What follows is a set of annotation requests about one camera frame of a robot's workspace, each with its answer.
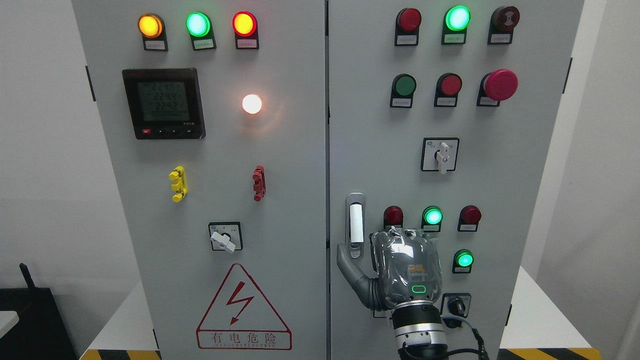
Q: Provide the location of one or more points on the silver door handle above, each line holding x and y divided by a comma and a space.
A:
354, 223

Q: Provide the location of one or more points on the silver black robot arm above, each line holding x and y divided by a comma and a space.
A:
418, 330

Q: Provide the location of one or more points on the grey left cabinet door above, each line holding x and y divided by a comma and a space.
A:
284, 245

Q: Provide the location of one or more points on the grey cabinet door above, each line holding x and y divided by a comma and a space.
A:
284, 245
376, 150

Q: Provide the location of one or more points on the grey right cabinet door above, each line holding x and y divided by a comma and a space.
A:
376, 150

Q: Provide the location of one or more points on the red terminal connector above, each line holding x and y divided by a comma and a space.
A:
259, 183

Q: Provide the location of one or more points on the red indicator light middle left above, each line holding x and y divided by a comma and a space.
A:
392, 217

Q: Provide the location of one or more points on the white lit indicator light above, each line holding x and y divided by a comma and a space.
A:
252, 104

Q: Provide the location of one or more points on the green lit light middle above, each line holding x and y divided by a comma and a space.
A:
432, 219

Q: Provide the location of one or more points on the green lit light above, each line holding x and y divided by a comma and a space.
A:
432, 219
455, 23

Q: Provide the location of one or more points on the green push button upper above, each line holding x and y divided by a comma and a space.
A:
402, 92

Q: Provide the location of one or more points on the yellow terminal connector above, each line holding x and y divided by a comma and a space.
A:
178, 183

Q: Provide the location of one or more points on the red indicator light middle right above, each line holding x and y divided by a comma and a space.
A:
469, 219

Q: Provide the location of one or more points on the red electrical warning sticker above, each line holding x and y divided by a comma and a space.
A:
240, 317

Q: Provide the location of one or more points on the red push button upper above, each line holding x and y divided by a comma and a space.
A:
447, 89

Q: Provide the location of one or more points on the green lit button lower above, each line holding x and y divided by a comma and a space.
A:
462, 262

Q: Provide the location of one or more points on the black digital power meter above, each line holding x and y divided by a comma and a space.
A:
164, 103

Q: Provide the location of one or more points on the red lit indicator light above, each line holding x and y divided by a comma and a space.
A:
245, 26

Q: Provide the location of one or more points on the red indicator light top right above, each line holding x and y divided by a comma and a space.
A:
407, 24

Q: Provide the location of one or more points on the green indicator light top left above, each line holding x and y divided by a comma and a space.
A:
200, 31

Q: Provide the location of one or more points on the red emergency stop button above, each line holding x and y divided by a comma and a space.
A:
497, 86

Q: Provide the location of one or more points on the green lit light top right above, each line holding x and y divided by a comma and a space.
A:
455, 23

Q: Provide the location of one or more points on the yellow indicator light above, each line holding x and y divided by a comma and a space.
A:
152, 29

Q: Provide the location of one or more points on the dark red buzzer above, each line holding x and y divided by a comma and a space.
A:
502, 23

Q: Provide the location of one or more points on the black box at left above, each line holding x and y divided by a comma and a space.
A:
40, 333

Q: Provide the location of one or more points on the left white selector switch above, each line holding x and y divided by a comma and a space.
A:
226, 236

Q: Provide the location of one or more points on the white selector switch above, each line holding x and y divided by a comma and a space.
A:
439, 154
226, 236

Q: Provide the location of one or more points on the upper right white selector switch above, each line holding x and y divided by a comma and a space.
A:
439, 154

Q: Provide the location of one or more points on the black knob selector switch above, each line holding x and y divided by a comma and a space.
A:
455, 304

